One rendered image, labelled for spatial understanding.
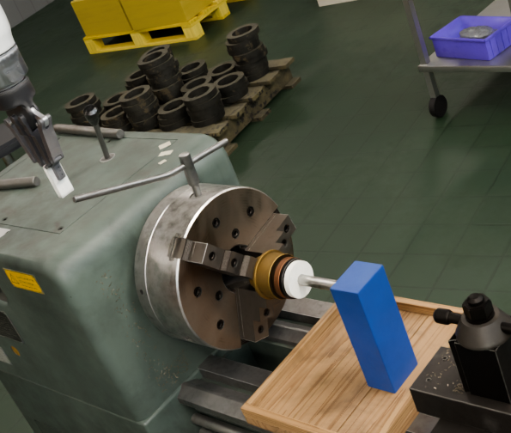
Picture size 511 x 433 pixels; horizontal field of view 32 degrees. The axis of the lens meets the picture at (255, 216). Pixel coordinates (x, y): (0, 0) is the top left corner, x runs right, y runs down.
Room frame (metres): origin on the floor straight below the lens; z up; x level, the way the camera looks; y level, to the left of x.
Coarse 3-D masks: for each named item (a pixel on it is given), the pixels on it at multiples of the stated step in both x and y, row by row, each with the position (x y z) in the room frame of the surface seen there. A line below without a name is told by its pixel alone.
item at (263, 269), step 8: (264, 256) 1.42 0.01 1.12; (272, 256) 1.41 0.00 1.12; (280, 256) 1.40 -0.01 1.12; (288, 256) 1.41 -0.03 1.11; (256, 264) 1.41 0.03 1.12; (264, 264) 1.40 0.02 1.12; (272, 264) 1.39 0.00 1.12; (280, 264) 1.38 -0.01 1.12; (288, 264) 1.37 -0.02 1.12; (256, 272) 1.40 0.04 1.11; (264, 272) 1.38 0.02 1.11; (272, 272) 1.38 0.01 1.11; (280, 272) 1.36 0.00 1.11; (256, 280) 1.39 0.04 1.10; (264, 280) 1.38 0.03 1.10; (272, 280) 1.37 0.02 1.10; (280, 280) 1.36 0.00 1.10; (256, 288) 1.39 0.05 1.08; (264, 288) 1.38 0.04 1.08; (272, 288) 1.37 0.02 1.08; (280, 288) 1.35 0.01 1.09; (264, 296) 1.39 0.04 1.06; (272, 296) 1.38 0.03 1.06; (280, 296) 1.38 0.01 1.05; (288, 296) 1.35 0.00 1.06
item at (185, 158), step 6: (180, 156) 1.53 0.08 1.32; (186, 156) 1.52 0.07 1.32; (180, 162) 1.53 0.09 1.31; (186, 162) 1.52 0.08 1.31; (192, 162) 1.53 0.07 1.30; (186, 168) 1.52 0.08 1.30; (192, 168) 1.52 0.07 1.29; (186, 174) 1.52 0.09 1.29; (192, 174) 1.52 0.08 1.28; (192, 180) 1.52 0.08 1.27; (198, 180) 1.52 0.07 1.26; (192, 186) 1.52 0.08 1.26; (198, 186) 1.53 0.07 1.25; (198, 192) 1.52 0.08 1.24
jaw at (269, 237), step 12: (276, 216) 1.55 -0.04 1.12; (288, 216) 1.53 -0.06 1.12; (264, 228) 1.53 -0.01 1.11; (276, 228) 1.51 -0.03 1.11; (288, 228) 1.53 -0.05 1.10; (252, 240) 1.52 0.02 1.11; (264, 240) 1.50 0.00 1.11; (276, 240) 1.48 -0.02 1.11; (288, 240) 1.49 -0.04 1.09; (240, 252) 1.52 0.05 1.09; (252, 252) 1.48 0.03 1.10; (264, 252) 1.46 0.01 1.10; (288, 252) 1.46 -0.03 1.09
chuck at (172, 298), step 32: (192, 192) 1.55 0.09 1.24; (224, 192) 1.51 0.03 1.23; (256, 192) 1.55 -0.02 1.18; (160, 224) 1.50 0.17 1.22; (192, 224) 1.45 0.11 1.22; (224, 224) 1.49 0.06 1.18; (256, 224) 1.53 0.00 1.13; (160, 256) 1.45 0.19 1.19; (160, 288) 1.43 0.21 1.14; (192, 288) 1.41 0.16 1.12; (224, 288) 1.45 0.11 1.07; (160, 320) 1.45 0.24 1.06; (192, 320) 1.39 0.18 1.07; (224, 320) 1.43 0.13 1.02
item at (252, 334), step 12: (228, 288) 1.48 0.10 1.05; (240, 288) 1.45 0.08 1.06; (252, 288) 1.44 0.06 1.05; (240, 300) 1.45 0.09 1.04; (252, 300) 1.43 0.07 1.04; (264, 300) 1.40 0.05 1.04; (276, 300) 1.41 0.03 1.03; (240, 312) 1.45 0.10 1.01; (252, 312) 1.42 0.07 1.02; (264, 312) 1.42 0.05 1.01; (240, 324) 1.44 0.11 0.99; (252, 324) 1.42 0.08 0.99; (264, 324) 1.43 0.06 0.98; (240, 336) 1.44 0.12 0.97; (252, 336) 1.42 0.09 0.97; (264, 336) 1.43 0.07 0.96
